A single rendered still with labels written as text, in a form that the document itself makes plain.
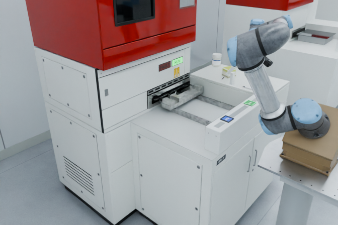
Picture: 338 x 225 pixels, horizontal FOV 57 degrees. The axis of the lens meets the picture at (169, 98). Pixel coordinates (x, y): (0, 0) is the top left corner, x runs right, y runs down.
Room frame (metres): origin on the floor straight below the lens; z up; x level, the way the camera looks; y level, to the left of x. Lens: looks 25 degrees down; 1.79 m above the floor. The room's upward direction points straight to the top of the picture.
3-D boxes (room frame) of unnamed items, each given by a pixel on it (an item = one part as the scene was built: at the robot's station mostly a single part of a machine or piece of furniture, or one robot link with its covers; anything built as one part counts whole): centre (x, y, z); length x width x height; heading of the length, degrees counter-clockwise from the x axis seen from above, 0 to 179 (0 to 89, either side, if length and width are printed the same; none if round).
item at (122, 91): (1.88, 0.12, 1.02); 0.82 x 0.03 x 0.40; 139
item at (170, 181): (1.87, -0.31, 0.41); 0.97 x 0.64 x 0.82; 139
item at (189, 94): (1.97, -0.10, 0.87); 0.36 x 0.08 x 0.03; 139
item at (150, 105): (2.00, -0.01, 0.89); 0.44 x 0.02 x 0.10; 139
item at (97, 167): (2.11, 0.37, 0.41); 0.82 x 0.71 x 0.82; 139
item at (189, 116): (1.75, -0.14, 0.84); 0.50 x 0.02 x 0.03; 49
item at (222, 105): (1.95, -0.32, 0.84); 0.50 x 0.02 x 0.03; 49
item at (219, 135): (1.59, -0.41, 0.89); 0.55 x 0.09 x 0.14; 139
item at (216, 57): (2.36, -0.38, 1.01); 0.07 x 0.07 x 0.10
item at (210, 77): (2.10, -0.50, 0.89); 0.62 x 0.35 x 0.14; 49
